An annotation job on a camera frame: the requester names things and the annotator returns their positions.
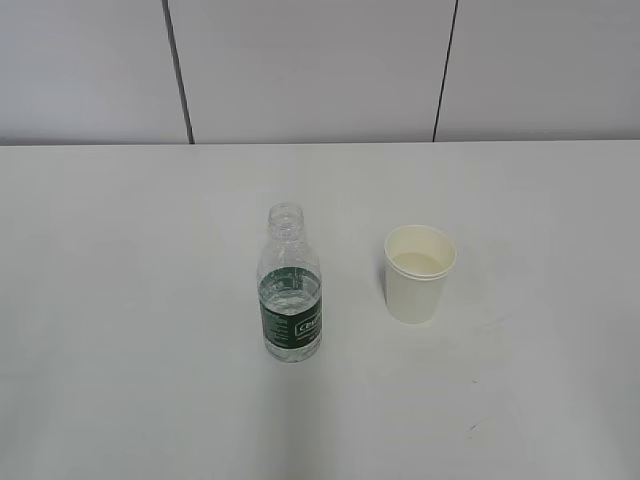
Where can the clear green-label water bottle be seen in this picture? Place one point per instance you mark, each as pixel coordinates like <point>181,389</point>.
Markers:
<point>289,287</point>

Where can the white paper cup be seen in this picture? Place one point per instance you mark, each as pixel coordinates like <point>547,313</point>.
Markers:
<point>418,259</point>

